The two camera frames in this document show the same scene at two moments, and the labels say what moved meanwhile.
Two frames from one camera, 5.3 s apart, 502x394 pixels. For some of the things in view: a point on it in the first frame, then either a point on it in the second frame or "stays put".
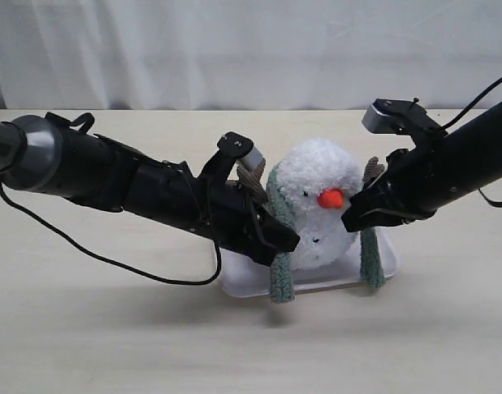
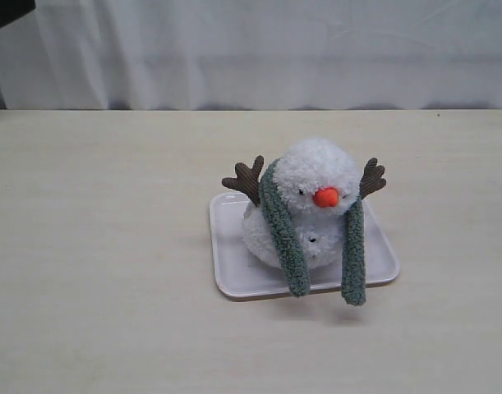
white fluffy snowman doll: [319, 178] stays put
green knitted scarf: [282, 286] -> [353, 255]
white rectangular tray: [238, 277] stays put
